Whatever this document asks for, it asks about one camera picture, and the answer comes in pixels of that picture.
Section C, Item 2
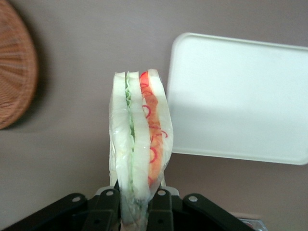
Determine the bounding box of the triangle sandwich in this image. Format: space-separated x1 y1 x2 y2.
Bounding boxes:
107 68 174 231

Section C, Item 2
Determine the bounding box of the cream plastic tray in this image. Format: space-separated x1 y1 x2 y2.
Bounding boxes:
165 32 308 166

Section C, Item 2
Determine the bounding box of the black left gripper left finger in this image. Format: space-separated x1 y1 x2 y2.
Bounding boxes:
1 187 121 231

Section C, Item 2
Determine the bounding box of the round brown wicker basket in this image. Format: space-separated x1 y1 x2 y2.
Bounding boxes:
0 0 39 130

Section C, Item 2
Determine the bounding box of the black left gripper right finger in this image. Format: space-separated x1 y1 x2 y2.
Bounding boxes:
147 185 256 231

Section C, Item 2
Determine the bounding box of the clear acrylic bottle rack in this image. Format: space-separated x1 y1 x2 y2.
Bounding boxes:
237 211 268 231

